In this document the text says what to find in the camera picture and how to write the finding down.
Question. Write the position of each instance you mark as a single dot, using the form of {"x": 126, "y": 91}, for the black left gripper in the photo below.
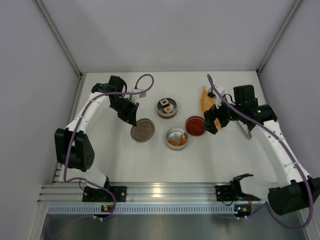
{"x": 125, "y": 107}

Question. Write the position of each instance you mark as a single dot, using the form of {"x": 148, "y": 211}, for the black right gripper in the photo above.
{"x": 215, "y": 115}

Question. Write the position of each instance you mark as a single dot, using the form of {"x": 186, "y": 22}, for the brown round lid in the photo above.
{"x": 143, "y": 131}

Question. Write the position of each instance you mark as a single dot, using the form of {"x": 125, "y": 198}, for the red round lid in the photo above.
{"x": 194, "y": 126}

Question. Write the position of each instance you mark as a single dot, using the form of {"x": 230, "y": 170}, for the metal tongs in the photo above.
{"x": 245, "y": 130}

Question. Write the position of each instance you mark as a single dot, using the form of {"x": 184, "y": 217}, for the orange fried shrimp piece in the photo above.
{"x": 182, "y": 141}

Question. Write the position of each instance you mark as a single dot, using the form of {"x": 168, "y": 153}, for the sushi roll red centre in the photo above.
{"x": 164, "y": 102}

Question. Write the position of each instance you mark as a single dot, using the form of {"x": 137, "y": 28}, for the sushi roll orange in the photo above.
{"x": 169, "y": 109}

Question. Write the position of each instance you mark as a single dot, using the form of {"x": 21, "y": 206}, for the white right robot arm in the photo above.
{"x": 295, "y": 188}

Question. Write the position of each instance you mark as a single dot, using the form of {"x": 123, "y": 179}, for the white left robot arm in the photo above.
{"x": 72, "y": 144}

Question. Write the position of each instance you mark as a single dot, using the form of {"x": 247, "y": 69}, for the woven bamboo boat tray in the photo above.
{"x": 206, "y": 102}

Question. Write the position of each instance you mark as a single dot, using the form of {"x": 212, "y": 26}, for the red band metal container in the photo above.
{"x": 162, "y": 114}

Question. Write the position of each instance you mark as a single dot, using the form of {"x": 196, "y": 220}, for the beige band metal container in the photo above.
{"x": 174, "y": 135}

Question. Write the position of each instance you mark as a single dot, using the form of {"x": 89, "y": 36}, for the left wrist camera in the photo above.
{"x": 137, "y": 93}

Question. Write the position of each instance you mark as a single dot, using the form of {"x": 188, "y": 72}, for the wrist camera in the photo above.
{"x": 137, "y": 93}
{"x": 216, "y": 94}

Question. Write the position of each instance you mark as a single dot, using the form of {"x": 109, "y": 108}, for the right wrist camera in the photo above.
{"x": 216, "y": 94}

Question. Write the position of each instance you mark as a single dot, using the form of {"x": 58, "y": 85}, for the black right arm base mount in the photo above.
{"x": 229, "y": 193}

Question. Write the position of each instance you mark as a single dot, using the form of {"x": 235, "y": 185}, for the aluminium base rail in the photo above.
{"x": 137, "y": 192}

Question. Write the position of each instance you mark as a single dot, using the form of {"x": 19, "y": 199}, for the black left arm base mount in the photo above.
{"x": 93, "y": 195}

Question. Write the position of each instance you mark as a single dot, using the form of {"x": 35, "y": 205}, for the left aluminium frame post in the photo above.
{"x": 62, "y": 44}

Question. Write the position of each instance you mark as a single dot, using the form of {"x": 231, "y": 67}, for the aluminium frame post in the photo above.
{"x": 279, "y": 34}
{"x": 62, "y": 44}

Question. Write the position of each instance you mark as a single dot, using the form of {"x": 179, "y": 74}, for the slotted grey cable duct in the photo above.
{"x": 147, "y": 209}

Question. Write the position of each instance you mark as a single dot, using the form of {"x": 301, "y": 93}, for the right aluminium frame post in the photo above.
{"x": 279, "y": 34}

